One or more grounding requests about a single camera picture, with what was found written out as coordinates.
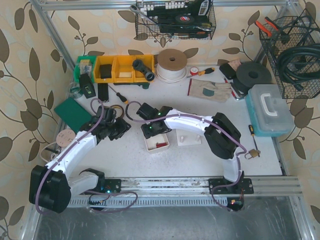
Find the white parts tray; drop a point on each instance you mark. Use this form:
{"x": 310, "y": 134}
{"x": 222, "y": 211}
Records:
{"x": 151, "y": 143}

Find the red spring in tray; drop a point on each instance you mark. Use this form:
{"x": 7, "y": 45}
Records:
{"x": 162, "y": 144}

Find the green storage bin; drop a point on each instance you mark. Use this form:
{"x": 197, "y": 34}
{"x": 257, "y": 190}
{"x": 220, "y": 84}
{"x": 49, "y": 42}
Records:
{"x": 84, "y": 65}

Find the round beige power socket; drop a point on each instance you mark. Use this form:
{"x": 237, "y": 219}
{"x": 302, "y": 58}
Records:
{"x": 65, "y": 137}

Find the black sanding block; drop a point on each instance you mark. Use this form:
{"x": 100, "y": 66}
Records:
{"x": 228, "y": 72}

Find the black box in bin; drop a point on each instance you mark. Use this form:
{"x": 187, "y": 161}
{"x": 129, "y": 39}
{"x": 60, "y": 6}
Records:
{"x": 105, "y": 71}

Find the white peg base plate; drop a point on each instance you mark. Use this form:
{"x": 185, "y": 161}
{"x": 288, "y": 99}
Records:
{"x": 187, "y": 138}

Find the black electrical tape roll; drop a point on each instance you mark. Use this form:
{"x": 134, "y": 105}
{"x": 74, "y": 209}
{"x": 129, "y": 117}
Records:
{"x": 184, "y": 19}

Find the clear teal toolbox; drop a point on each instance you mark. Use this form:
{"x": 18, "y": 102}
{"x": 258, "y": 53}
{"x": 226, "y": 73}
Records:
{"x": 268, "y": 112}

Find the orange handled pliers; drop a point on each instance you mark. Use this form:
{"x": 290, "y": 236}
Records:
{"x": 269, "y": 23}

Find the black green battery box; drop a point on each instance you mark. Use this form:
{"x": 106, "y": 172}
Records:
{"x": 86, "y": 86}

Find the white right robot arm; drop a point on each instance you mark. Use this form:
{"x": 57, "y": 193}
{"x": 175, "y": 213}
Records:
{"x": 222, "y": 137}

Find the black wire basket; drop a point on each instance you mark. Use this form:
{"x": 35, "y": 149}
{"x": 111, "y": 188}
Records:
{"x": 294, "y": 56}
{"x": 166, "y": 20}

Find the black aluminium extrusion profile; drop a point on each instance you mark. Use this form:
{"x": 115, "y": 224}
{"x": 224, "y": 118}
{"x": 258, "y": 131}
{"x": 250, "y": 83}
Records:
{"x": 103, "y": 92}

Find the black rubber disc spool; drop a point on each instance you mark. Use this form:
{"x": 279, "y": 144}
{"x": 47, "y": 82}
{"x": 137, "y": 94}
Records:
{"x": 249, "y": 74}

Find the small black screwdriver right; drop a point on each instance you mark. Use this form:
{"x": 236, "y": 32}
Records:
{"x": 251, "y": 129}

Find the black wire basket right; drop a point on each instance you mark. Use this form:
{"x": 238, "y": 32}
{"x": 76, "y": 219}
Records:
{"x": 294, "y": 56}

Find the black pipe fitting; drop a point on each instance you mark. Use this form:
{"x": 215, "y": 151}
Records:
{"x": 139, "y": 66}

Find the beige work glove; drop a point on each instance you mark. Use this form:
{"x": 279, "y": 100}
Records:
{"x": 208, "y": 90}

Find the hammer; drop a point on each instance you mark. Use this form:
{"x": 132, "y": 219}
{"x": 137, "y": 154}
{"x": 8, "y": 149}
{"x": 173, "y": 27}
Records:
{"x": 52, "y": 150}

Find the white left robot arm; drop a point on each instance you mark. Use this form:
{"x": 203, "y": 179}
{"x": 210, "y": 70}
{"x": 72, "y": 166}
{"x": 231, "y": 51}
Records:
{"x": 52, "y": 186}

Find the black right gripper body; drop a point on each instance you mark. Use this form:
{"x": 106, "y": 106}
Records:
{"x": 151, "y": 130}

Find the black wire basket centre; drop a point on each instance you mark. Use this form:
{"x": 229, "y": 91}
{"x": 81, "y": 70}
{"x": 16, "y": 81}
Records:
{"x": 166, "y": 20}

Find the brown tape roll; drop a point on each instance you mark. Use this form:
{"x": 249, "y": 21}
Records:
{"x": 119, "y": 107}

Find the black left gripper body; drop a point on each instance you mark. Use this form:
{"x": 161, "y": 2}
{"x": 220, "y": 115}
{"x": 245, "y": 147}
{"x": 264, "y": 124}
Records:
{"x": 119, "y": 127}

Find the brass padlock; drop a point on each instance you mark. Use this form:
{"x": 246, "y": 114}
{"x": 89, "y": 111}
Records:
{"x": 252, "y": 154}

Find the clear glass jar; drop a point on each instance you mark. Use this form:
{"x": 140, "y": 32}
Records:
{"x": 75, "y": 90}

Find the yellow storage bin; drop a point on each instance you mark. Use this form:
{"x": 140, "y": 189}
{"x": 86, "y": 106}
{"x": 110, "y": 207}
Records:
{"x": 122, "y": 69}

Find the yellow black small screwdriver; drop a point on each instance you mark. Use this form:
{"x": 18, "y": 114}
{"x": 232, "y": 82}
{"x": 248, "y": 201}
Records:
{"x": 206, "y": 71}

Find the red white tape roll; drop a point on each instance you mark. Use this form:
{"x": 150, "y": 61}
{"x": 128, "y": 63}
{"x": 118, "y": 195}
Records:
{"x": 194, "y": 70}

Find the black yellow handled screwdriver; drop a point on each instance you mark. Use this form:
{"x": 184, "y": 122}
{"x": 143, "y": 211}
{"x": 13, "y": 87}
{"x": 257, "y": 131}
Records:
{"x": 120, "y": 96}

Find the red handled tool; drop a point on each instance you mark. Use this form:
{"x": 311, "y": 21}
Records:
{"x": 237, "y": 95}

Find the white cable spool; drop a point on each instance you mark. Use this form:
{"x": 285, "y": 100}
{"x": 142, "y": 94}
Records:
{"x": 171, "y": 66}

